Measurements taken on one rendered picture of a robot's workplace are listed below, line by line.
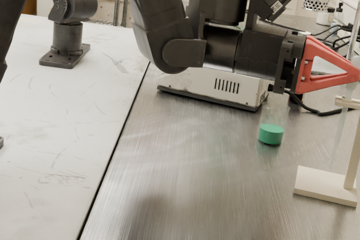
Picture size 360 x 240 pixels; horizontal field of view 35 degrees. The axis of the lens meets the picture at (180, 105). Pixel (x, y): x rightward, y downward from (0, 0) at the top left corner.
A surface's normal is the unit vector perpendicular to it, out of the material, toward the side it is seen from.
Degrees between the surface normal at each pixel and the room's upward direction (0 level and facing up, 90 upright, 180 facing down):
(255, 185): 0
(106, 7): 90
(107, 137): 0
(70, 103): 0
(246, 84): 90
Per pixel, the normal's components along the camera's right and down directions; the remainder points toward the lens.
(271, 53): -0.25, 0.27
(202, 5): 0.39, 0.34
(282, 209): 0.12, -0.94
